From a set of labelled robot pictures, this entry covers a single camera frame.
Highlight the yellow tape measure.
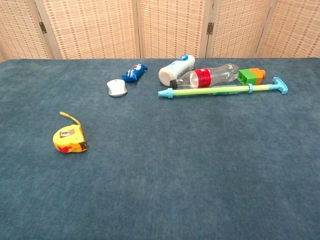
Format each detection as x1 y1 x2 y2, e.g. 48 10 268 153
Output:
52 111 90 154

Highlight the blue velvet tablecloth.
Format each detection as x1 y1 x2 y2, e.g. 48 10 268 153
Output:
0 57 320 240

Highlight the green and blue toy pump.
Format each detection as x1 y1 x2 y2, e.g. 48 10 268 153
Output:
157 76 289 100

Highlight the white bottle with blue label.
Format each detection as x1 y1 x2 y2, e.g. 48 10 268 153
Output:
158 54 196 87

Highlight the blue cookie packet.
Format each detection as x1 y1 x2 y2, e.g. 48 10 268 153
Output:
121 63 149 84

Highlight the white computer mouse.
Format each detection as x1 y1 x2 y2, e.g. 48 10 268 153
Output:
106 78 128 98

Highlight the clear bottle with red label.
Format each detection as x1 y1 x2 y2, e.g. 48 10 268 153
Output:
169 63 240 90

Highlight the green and orange toy block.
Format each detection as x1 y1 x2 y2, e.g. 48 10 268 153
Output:
237 67 266 86

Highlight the woven bamboo folding screen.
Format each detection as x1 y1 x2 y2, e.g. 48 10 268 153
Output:
0 0 320 63

